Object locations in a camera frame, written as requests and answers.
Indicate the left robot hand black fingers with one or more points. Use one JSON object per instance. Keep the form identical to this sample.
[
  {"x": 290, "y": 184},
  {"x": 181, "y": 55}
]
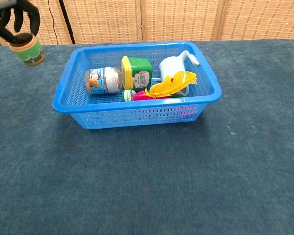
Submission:
[{"x": 5, "y": 19}]

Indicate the small terracotta cup green band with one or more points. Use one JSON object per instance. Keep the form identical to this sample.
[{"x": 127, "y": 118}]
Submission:
[{"x": 29, "y": 51}]

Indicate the glass jar with blue label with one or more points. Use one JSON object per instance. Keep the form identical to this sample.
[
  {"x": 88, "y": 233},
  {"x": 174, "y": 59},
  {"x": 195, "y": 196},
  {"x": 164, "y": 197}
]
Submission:
[{"x": 100, "y": 82}]

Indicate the green box with yellow lid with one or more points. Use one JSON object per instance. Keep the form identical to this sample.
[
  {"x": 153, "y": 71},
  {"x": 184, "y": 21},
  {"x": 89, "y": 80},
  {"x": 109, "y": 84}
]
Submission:
[{"x": 139, "y": 69}]

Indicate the light blue plastic mug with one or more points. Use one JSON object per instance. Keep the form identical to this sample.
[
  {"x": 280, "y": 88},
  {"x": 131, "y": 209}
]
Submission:
[{"x": 171, "y": 67}]

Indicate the colourful feather shuttlecock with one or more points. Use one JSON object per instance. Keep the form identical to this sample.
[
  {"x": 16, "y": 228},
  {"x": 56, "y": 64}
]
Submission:
[{"x": 166, "y": 88}]

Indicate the blue perforated plastic basket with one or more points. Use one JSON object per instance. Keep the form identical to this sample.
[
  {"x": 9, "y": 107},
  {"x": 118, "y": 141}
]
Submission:
[{"x": 137, "y": 115}]

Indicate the bamboo folding screen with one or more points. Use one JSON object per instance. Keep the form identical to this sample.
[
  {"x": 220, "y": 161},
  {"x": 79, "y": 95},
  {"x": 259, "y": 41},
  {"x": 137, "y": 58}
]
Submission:
[{"x": 107, "y": 22}]

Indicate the teal table cloth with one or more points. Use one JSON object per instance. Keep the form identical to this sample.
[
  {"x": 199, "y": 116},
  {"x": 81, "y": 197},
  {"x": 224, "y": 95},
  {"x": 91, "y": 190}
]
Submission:
[{"x": 147, "y": 176}]

